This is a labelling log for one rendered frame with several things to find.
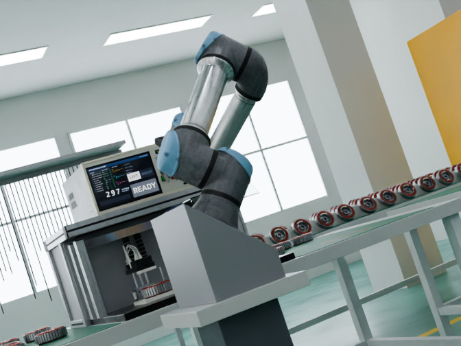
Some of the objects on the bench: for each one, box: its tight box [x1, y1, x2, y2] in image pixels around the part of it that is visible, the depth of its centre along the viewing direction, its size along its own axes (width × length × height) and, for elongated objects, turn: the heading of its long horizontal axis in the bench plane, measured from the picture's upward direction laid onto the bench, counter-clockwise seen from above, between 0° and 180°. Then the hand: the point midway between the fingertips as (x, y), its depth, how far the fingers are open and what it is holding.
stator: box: [141, 279, 173, 299], centre depth 263 cm, size 11×11×4 cm
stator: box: [34, 325, 68, 345], centre depth 262 cm, size 11×11×4 cm
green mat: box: [285, 207, 434, 257], centre depth 317 cm, size 94×61×1 cm, turn 129°
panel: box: [62, 203, 193, 321], centre depth 292 cm, size 1×66×30 cm, turn 39°
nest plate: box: [134, 288, 174, 305], centre depth 263 cm, size 15×15×1 cm
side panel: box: [47, 243, 92, 329], centre depth 291 cm, size 28×3×32 cm, turn 129°
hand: (165, 175), depth 284 cm, fingers closed
